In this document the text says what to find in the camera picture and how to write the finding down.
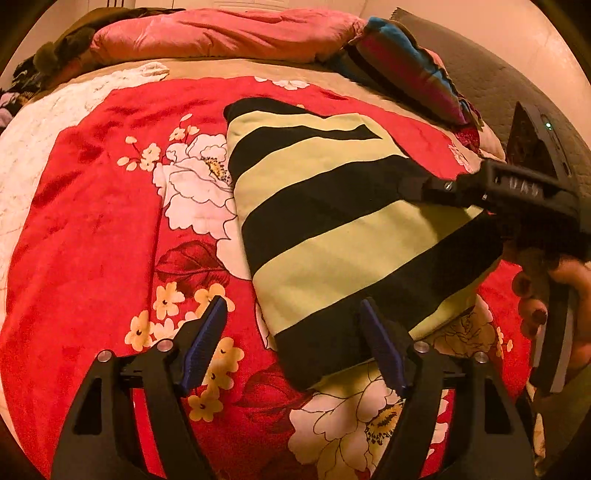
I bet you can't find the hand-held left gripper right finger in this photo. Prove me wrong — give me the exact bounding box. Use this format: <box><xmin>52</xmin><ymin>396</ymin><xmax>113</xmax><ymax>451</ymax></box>
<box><xmin>359</xmin><ymin>298</ymin><xmax>539</xmax><ymax>480</ymax></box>

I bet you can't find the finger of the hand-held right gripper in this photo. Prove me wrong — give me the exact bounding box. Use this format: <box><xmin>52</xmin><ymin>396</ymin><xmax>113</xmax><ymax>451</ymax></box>
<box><xmin>397</xmin><ymin>176</ymin><xmax>463</xmax><ymax>205</ymax></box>

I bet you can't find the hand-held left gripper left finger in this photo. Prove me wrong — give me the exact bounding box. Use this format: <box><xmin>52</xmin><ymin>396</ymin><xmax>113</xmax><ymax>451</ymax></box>
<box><xmin>50</xmin><ymin>295</ymin><xmax>229</xmax><ymax>480</ymax></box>

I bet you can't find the green black striped frog sweater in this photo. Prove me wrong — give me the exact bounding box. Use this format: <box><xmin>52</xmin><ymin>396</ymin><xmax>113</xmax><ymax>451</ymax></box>
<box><xmin>224</xmin><ymin>97</ymin><xmax>506</xmax><ymax>393</ymax></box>

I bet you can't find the pile of dark clothes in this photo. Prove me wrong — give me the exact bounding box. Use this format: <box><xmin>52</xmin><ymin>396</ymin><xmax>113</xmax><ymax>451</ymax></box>
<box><xmin>0</xmin><ymin>55</ymin><xmax>51</xmax><ymax>125</ymax></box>

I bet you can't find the person's right hand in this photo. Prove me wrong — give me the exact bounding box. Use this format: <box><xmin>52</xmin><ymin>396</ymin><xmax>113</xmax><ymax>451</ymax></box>
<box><xmin>505</xmin><ymin>244</ymin><xmax>591</xmax><ymax>370</ymax></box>

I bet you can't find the colourful striped pillow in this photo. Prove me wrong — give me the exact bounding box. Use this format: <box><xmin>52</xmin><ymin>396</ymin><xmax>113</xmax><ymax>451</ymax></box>
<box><xmin>342</xmin><ymin>17</ymin><xmax>483</xmax><ymax>127</ymax></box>

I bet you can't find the grey padded headboard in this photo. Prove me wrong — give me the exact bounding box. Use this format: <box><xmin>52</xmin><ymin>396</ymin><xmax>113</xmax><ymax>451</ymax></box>
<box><xmin>392</xmin><ymin>7</ymin><xmax>591</xmax><ymax>185</ymax></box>

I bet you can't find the red floral blanket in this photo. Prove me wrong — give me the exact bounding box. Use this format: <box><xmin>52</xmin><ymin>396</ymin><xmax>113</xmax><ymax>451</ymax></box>
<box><xmin>0</xmin><ymin>76</ymin><xmax>536</xmax><ymax>480</ymax></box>

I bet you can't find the beige bed sheet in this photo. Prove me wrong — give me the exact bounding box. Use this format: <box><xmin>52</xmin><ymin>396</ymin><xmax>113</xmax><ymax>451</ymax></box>
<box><xmin>60</xmin><ymin>56</ymin><xmax>506</xmax><ymax>160</ymax></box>

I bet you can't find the pink pillow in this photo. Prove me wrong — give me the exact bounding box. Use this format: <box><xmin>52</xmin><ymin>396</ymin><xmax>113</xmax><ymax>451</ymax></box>
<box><xmin>90</xmin><ymin>8</ymin><xmax>370</xmax><ymax>65</ymax></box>

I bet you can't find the white quilted bedspread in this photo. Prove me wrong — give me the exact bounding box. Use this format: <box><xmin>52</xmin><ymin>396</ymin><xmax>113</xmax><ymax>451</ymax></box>
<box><xmin>0</xmin><ymin>62</ymin><xmax>171</xmax><ymax>282</ymax></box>

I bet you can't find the olive brown plush toy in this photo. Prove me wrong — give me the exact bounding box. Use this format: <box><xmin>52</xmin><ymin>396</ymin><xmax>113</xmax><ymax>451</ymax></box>
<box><xmin>28</xmin><ymin>25</ymin><xmax>109</xmax><ymax>88</ymax></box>

